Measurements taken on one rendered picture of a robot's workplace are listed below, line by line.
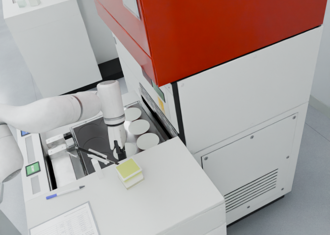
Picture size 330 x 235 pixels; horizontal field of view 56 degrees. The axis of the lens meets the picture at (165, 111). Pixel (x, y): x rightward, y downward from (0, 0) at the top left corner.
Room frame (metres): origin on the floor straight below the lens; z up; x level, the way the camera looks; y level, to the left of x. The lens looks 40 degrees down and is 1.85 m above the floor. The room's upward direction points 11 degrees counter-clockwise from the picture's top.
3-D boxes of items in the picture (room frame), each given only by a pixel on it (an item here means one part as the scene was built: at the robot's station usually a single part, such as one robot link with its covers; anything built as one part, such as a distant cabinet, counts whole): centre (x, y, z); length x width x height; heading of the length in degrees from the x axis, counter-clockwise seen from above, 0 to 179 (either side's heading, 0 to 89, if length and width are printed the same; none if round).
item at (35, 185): (1.00, 0.60, 0.89); 0.55 x 0.09 x 0.14; 18
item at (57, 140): (1.10, 0.53, 0.89); 0.08 x 0.03 x 0.03; 108
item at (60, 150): (1.02, 0.50, 0.89); 0.08 x 0.03 x 0.03; 108
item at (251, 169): (1.40, -0.24, 0.41); 0.82 x 0.71 x 0.82; 18
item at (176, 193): (0.65, 0.21, 0.89); 0.62 x 0.35 x 0.14; 108
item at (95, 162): (0.78, 0.26, 1.03); 0.06 x 0.04 x 0.13; 108
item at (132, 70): (1.30, 0.08, 1.02); 0.82 x 0.03 x 0.40; 18
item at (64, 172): (0.95, 0.48, 0.87); 0.36 x 0.08 x 0.03; 18
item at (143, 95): (1.12, 0.04, 0.89); 0.44 x 0.02 x 0.10; 18
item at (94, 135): (1.04, 0.23, 0.90); 0.34 x 0.34 x 0.01; 18
